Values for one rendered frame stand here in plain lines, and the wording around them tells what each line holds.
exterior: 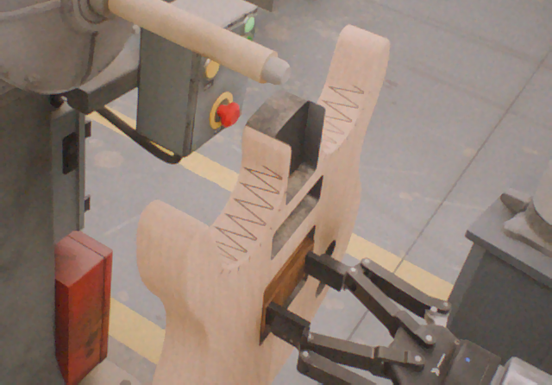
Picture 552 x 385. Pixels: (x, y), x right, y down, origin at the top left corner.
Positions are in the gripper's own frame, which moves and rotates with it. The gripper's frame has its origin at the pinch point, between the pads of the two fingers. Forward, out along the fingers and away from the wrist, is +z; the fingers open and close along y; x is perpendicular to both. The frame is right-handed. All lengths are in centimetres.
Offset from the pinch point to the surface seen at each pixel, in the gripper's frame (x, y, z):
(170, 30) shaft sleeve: 19.0, 6.7, 19.7
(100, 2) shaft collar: 19.2, 6.1, 27.7
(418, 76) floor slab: -144, 228, 53
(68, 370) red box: -68, 4, 45
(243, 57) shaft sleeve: 19.4, 7.0, 11.4
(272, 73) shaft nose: 18.9, 7.2, 8.2
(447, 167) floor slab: -135, 171, 18
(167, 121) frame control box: -11.6, 22.6, 33.5
